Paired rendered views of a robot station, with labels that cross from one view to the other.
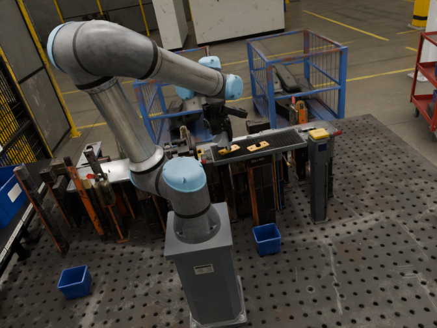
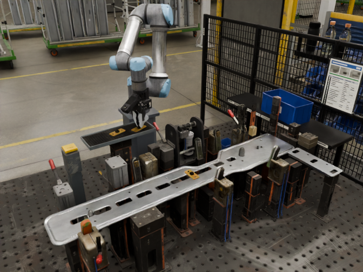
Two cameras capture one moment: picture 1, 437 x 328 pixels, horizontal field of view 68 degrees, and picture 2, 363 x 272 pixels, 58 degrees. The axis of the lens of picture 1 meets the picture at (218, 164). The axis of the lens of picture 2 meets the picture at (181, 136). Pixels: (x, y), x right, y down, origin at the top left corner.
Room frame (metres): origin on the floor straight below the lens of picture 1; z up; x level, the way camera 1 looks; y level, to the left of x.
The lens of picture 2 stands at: (2.61, -0.67, 1.96)
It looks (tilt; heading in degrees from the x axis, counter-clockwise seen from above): 28 degrees down; 149
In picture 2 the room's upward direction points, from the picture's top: straight up
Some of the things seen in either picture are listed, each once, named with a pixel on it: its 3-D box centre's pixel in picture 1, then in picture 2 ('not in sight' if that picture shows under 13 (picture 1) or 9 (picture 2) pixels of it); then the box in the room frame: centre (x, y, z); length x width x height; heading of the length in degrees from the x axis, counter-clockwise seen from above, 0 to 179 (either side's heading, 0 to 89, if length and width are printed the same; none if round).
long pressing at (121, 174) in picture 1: (203, 151); (189, 177); (1.47, 0.06, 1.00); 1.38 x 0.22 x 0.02; 93
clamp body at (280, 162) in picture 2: not in sight; (275, 188); (1.65, 0.50, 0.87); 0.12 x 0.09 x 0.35; 3
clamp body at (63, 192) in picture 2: (324, 164); (68, 219); (1.33, -0.51, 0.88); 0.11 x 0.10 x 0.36; 3
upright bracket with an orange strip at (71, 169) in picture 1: (86, 202); (250, 140); (1.28, 0.64, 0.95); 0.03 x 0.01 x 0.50; 93
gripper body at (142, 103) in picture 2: (216, 116); (140, 99); (1.13, -0.03, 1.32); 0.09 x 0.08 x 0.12; 111
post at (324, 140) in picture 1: (318, 180); (76, 187); (1.15, -0.42, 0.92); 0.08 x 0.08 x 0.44; 3
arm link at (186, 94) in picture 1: (196, 84); (140, 64); (1.05, 0.02, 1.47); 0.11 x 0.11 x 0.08; 47
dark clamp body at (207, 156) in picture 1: (214, 191); (166, 176); (1.27, 0.04, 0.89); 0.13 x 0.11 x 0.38; 3
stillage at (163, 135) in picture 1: (184, 101); not in sight; (3.80, 0.27, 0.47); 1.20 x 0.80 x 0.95; 177
